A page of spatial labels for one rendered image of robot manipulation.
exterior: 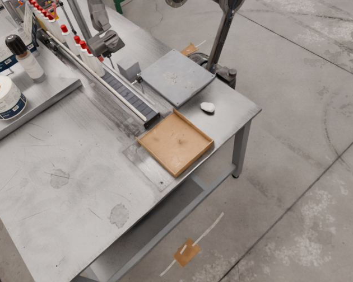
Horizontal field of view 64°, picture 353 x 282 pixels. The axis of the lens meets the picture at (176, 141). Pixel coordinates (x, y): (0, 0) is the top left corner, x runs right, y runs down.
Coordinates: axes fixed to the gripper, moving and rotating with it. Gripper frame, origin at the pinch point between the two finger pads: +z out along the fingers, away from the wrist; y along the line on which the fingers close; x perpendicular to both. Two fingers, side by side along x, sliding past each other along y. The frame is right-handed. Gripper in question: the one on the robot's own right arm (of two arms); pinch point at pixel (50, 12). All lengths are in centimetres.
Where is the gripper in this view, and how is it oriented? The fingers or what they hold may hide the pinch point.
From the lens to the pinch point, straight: 178.9
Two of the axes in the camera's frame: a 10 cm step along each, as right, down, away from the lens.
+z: 1.2, 5.3, 8.4
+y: 6.5, 6.0, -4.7
